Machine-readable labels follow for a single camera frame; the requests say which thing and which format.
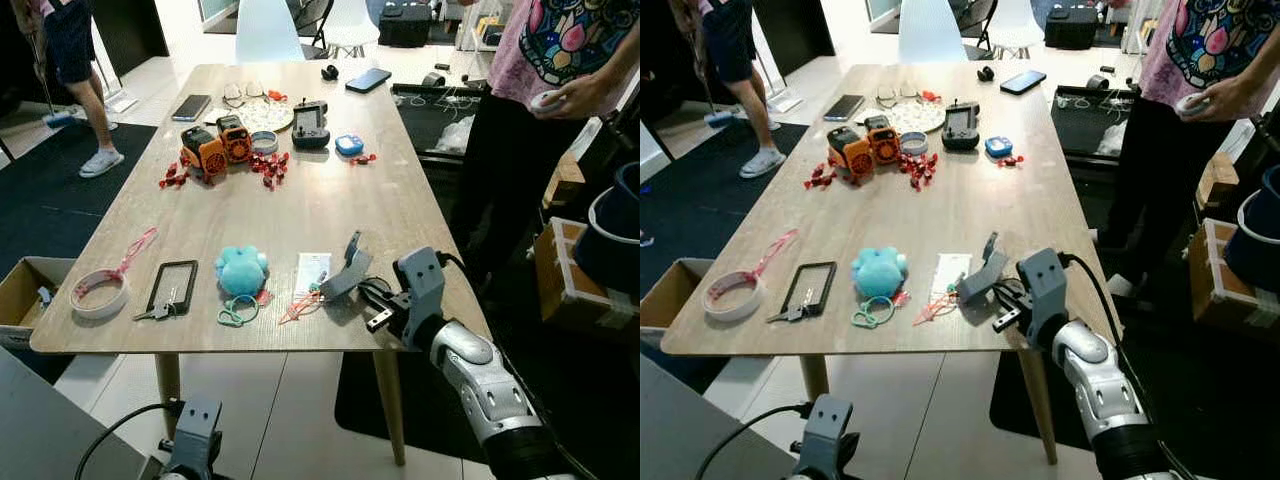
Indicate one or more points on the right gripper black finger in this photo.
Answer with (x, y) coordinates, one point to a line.
(1001, 301)
(380, 285)
(1005, 287)
(376, 299)

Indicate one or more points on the white round gadget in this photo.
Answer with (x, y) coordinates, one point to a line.
(547, 100)
(1192, 103)

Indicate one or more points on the blue floor mop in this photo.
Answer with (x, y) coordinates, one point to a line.
(715, 118)
(62, 120)

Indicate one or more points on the grey plastic stand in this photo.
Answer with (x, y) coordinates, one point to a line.
(980, 272)
(345, 272)

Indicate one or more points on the red tassel charm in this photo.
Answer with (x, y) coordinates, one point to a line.
(935, 307)
(300, 305)

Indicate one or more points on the white paper card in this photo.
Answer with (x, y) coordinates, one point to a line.
(312, 270)

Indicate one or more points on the light wooden table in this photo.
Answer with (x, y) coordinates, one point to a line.
(950, 210)
(300, 210)

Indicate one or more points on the teal plush toy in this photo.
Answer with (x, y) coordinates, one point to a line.
(242, 270)
(880, 272)

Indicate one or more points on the red wrapped candies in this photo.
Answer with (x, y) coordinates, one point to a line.
(362, 158)
(1010, 159)
(918, 168)
(822, 177)
(173, 177)
(268, 168)

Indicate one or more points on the blue round case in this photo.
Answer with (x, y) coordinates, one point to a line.
(349, 145)
(998, 146)

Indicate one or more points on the black remote controller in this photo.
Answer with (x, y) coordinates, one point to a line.
(310, 125)
(960, 125)

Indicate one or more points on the small grey round tin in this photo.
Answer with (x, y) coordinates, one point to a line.
(265, 143)
(913, 143)

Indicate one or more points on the person in colourful shirt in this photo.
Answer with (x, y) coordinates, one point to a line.
(510, 170)
(1150, 170)

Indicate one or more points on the taped cardboard box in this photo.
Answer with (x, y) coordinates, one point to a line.
(1225, 285)
(565, 280)

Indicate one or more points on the low black side table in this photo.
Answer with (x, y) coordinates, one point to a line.
(430, 100)
(1090, 105)

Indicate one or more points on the orange and black device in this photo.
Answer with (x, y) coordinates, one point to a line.
(850, 152)
(882, 138)
(235, 138)
(203, 152)

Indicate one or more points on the white plate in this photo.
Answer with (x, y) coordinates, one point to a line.
(268, 115)
(915, 115)

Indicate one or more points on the dark blue smartphone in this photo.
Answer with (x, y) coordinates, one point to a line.
(1022, 81)
(368, 80)

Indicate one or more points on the small wooden box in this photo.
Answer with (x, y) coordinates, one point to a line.
(1218, 180)
(565, 180)

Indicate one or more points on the black foam floor mat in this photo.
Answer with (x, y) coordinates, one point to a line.
(1230, 400)
(600, 400)

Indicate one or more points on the dark blue bucket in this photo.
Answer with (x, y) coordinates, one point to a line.
(1260, 235)
(610, 235)

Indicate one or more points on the pink ribbon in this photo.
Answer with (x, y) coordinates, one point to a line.
(770, 252)
(135, 250)

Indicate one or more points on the black smartphone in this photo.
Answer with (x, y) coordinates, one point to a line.
(843, 107)
(191, 107)

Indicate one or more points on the white chair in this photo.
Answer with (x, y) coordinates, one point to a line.
(930, 30)
(1012, 25)
(350, 25)
(265, 30)

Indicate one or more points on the black equipment case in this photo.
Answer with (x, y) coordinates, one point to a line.
(1070, 25)
(405, 22)

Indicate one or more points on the white tape roll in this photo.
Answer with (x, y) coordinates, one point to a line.
(735, 312)
(100, 310)

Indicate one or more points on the open cardboard box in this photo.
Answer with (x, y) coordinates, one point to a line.
(665, 295)
(25, 290)

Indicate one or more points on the white floor stand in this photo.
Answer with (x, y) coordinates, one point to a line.
(775, 95)
(118, 98)

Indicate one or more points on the white board panel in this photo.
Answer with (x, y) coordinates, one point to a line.
(690, 430)
(50, 430)

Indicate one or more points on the person in dark shorts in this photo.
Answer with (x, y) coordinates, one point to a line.
(70, 40)
(730, 40)

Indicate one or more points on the black card holder frame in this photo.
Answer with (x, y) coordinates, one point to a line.
(190, 275)
(828, 277)

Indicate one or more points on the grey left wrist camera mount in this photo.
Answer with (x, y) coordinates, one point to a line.
(828, 425)
(198, 425)

